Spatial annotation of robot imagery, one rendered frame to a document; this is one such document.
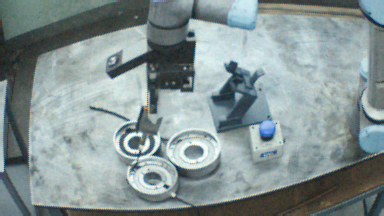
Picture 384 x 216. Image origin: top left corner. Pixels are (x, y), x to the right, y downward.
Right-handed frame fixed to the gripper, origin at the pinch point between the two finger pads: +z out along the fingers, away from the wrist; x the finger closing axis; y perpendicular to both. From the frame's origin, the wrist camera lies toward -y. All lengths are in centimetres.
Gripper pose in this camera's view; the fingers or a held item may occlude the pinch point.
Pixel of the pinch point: (149, 112)
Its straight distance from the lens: 129.0
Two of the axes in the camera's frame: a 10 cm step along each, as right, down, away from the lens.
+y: 9.9, -0.3, 1.2
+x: -1.0, -7.3, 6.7
